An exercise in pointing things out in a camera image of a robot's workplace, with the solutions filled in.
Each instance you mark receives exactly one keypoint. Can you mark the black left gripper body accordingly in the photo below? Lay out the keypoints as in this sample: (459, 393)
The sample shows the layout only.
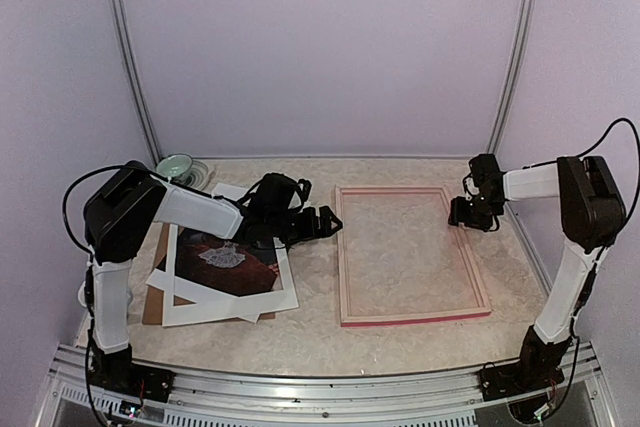
(292, 231)

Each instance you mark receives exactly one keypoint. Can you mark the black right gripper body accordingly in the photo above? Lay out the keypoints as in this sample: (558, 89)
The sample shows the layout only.
(478, 214)

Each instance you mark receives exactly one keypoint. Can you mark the pink wooden picture frame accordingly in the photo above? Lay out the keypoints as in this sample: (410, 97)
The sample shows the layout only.
(347, 320)

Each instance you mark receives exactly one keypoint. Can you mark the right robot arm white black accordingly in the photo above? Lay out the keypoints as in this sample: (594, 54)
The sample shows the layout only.
(592, 214)

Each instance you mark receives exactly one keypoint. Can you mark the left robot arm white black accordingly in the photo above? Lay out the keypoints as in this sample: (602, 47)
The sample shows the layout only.
(118, 216)

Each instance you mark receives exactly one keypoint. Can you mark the dark photo with white figure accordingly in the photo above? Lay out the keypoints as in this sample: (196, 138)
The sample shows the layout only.
(223, 265)

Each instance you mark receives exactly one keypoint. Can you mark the green ceramic bowl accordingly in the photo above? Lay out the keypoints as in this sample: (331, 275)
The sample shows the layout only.
(176, 167)

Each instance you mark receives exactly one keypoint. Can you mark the white mat board upper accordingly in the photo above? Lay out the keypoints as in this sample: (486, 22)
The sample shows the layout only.
(226, 307)

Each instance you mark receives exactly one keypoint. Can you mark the brown backing board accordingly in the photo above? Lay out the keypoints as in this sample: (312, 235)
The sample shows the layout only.
(153, 306)

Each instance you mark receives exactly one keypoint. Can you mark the white and blue mug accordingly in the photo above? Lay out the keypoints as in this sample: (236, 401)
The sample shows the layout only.
(81, 295)

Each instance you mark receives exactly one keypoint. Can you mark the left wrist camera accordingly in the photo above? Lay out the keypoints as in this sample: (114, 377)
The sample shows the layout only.
(303, 188)

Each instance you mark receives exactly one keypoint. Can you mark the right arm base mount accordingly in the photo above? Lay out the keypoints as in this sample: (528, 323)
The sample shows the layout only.
(537, 367)

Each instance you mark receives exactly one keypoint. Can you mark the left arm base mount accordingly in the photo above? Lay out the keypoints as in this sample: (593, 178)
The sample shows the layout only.
(117, 372)

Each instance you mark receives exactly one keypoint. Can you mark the right aluminium corner post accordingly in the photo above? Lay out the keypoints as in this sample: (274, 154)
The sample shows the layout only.
(514, 66)

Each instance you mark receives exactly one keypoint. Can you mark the aluminium corner post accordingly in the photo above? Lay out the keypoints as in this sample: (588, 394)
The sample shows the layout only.
(125, 44)
(514, 66)

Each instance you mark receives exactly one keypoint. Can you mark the aluminium front rail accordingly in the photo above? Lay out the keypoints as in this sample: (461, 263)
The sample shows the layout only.
(213, 398)

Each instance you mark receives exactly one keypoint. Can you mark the left aluminium corner post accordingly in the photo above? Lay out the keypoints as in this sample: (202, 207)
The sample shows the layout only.
(125, 44)

